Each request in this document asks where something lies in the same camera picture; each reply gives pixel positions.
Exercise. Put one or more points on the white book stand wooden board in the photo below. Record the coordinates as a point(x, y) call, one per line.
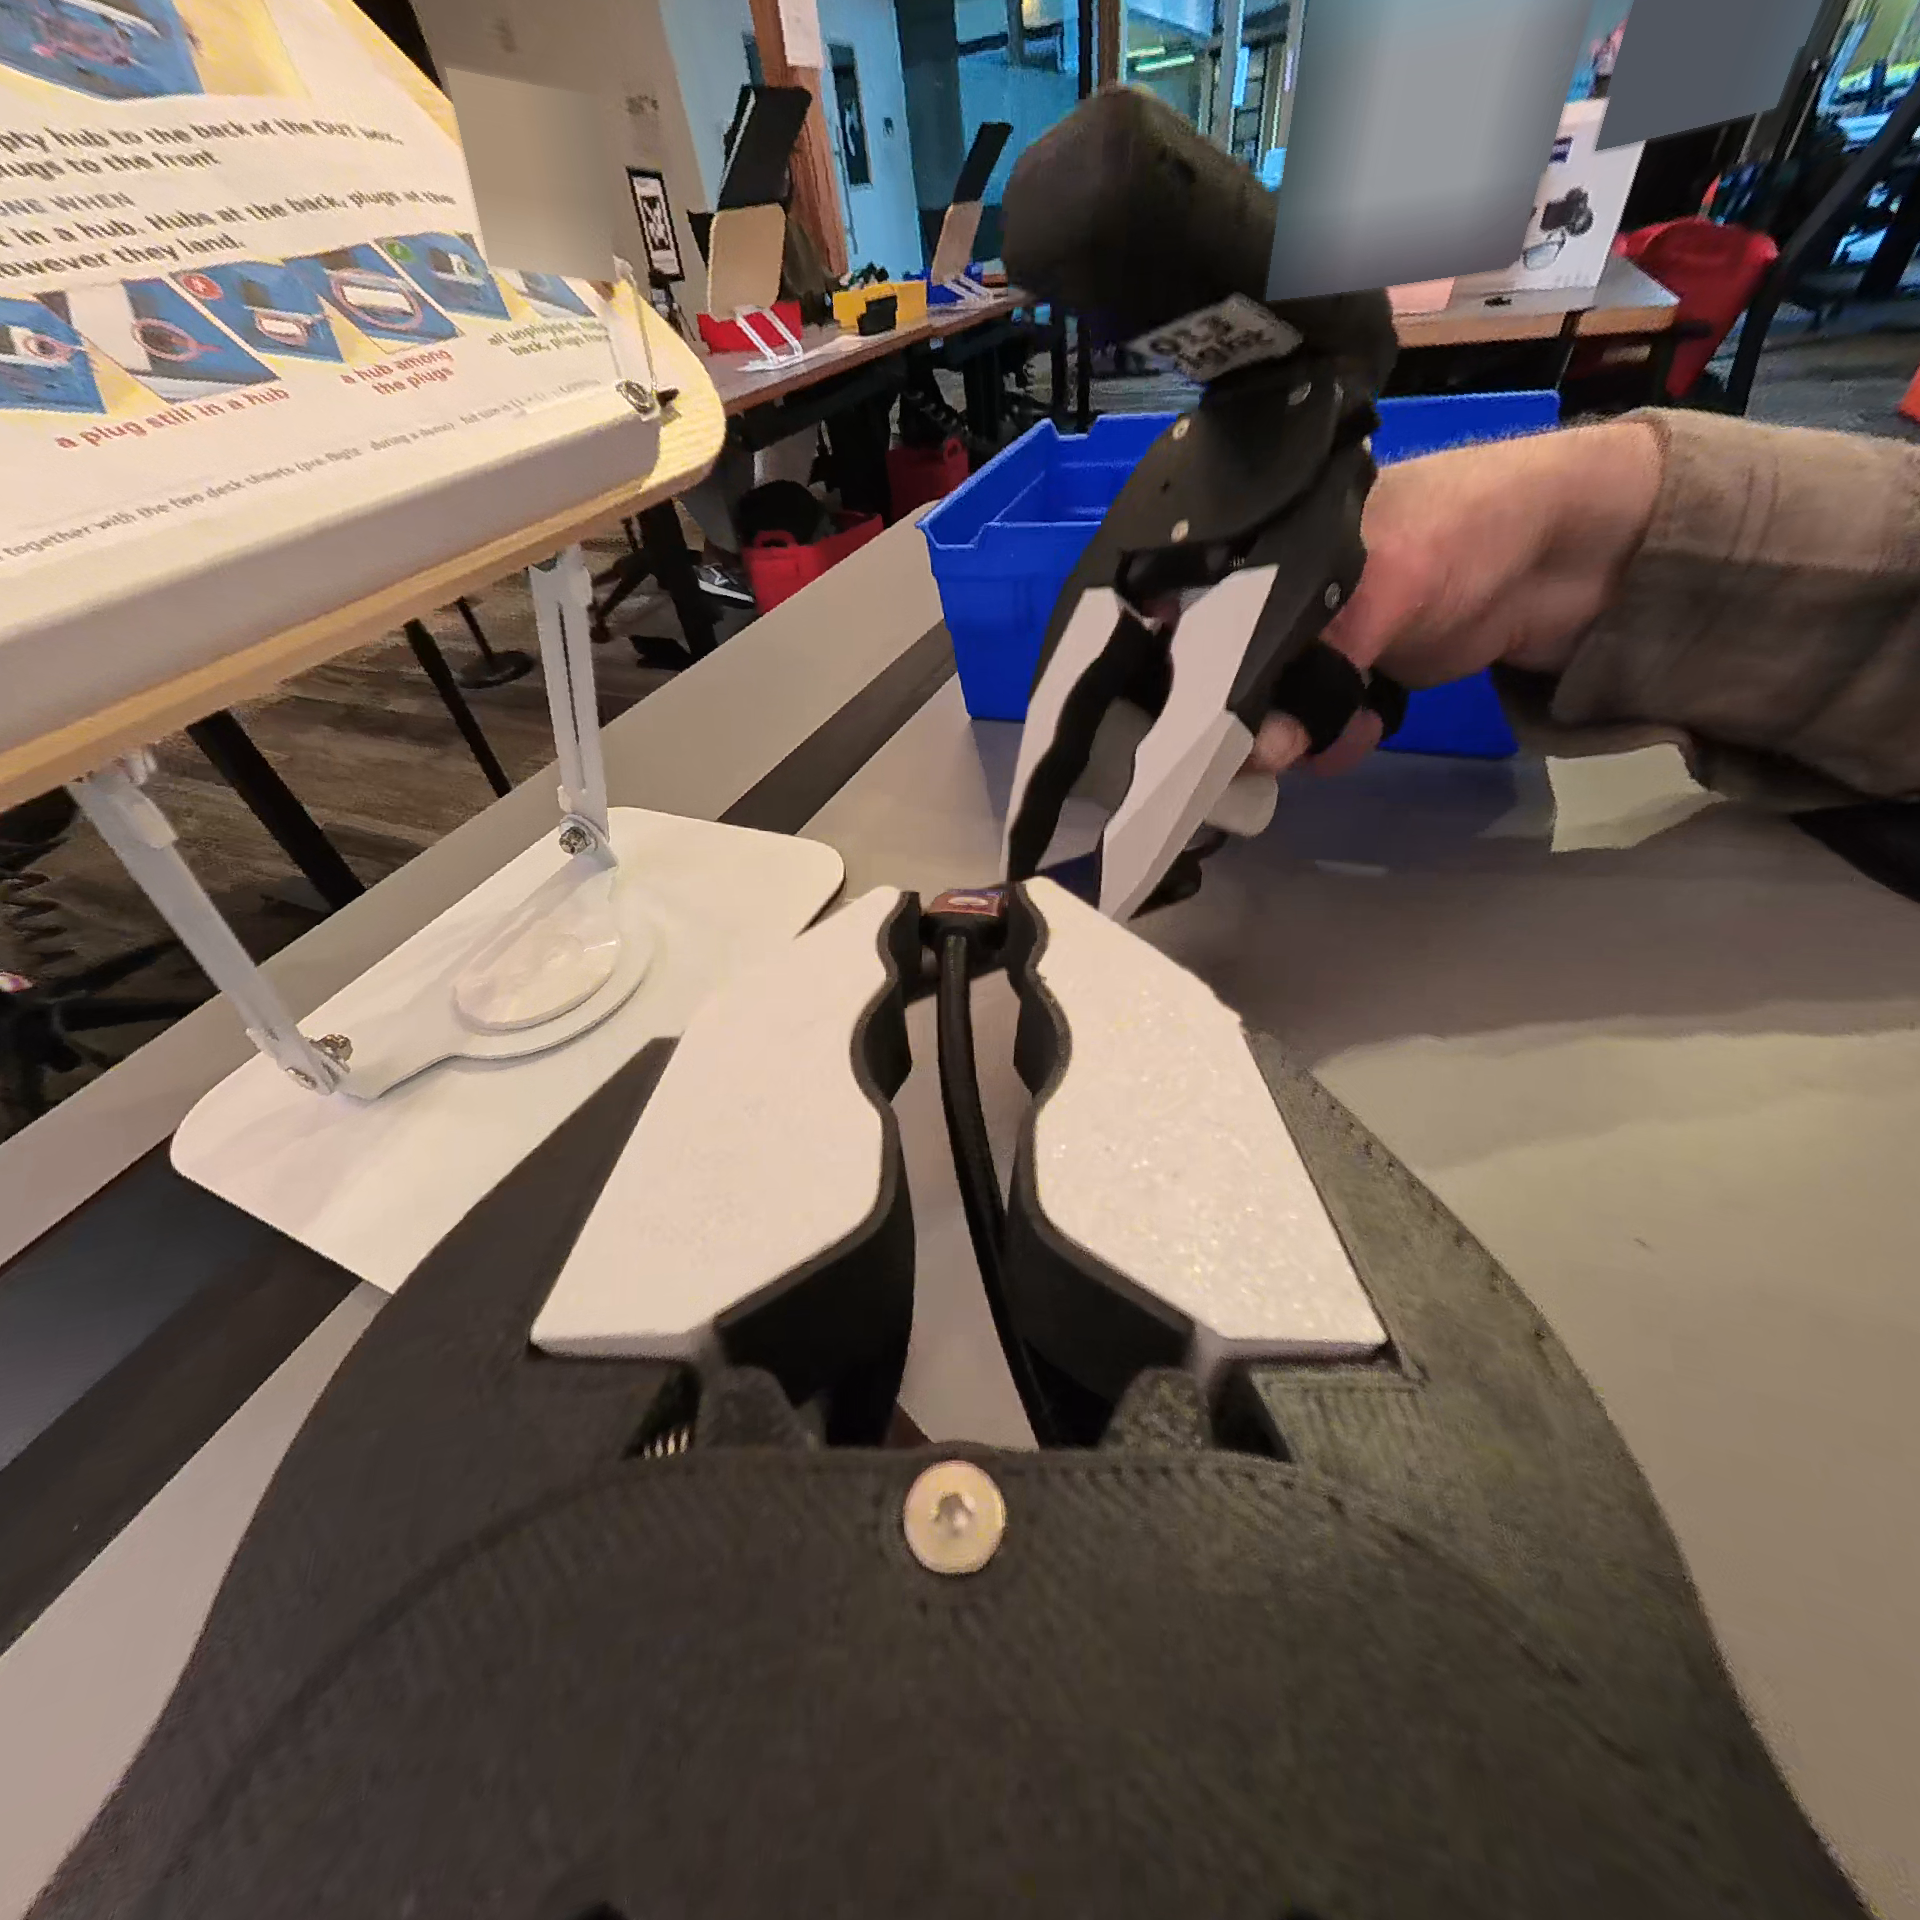
point(675, 884)

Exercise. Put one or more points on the wooden post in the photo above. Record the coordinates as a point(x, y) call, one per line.
point(797, 90)

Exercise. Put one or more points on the black stanchion post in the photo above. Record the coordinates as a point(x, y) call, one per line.
point(495, 667)

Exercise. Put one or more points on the red parts bin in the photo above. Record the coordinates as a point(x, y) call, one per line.
point(735, 327)

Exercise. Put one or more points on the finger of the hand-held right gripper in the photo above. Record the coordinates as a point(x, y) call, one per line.
point(1215, 675)
point(1067, 643)

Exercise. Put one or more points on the blue plastic bin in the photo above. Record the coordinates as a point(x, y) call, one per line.
point(992, 585)

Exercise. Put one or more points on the red fabric bin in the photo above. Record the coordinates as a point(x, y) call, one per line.
point(812, 571)
point(927, 476)

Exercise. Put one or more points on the printed instruction sheet pad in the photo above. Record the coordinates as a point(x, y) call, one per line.
point(300, 509)

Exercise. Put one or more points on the printed marker tag sign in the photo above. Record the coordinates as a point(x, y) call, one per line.
point(656, 225)

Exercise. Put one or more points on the red office chair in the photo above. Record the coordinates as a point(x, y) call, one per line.
point(1710, 284)

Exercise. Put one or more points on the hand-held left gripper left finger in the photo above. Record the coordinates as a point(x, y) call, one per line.
point(735, 1155)

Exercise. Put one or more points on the tan board on stand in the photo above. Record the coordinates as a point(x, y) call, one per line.
point(745, 253)
point(960, 242)

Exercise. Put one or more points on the yellow parts bin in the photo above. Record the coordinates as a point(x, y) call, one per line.
point(861, 308)

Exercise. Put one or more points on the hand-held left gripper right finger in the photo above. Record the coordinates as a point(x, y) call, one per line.
point(1201, 1185)

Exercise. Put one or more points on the person's right hand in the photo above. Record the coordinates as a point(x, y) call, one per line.
point(1469, 556)

